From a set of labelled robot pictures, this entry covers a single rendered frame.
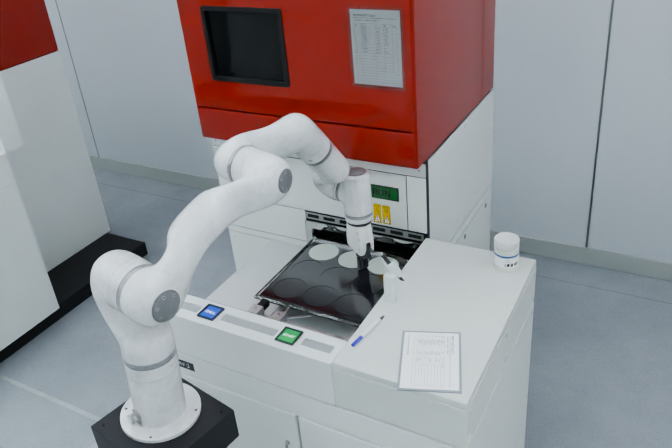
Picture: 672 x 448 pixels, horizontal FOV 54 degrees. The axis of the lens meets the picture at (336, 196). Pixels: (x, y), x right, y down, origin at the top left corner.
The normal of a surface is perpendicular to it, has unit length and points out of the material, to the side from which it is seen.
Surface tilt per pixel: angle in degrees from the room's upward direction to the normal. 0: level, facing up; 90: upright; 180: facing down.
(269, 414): 90
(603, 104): 90
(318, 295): 0
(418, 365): 0
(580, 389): 0
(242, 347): 90
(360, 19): 90
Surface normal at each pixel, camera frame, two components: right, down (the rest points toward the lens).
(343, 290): -0.08, -0.88
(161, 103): -0.47, 0.45
